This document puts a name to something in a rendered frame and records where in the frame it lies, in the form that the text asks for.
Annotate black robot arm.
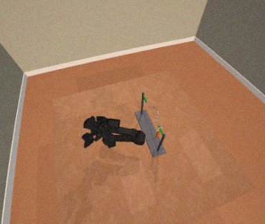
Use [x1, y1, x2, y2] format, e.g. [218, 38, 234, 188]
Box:
[83, 116, 146, 149]

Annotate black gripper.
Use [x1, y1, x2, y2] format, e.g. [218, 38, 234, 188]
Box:
[82, 121, 112, 149]

